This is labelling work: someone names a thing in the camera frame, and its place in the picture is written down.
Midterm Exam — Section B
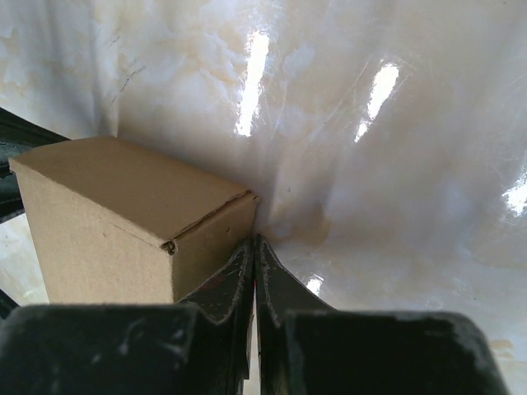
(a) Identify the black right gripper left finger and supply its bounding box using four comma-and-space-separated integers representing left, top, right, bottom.
1, 239, 254, 394

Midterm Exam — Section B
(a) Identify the brown cardboard box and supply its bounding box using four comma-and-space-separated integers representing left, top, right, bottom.
9, 137, 259, 304

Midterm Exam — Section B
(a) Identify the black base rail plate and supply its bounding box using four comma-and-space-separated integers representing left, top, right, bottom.
0, 106, 67, 322

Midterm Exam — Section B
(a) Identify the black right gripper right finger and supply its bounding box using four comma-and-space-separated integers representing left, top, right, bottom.
254, 236, 507, 394

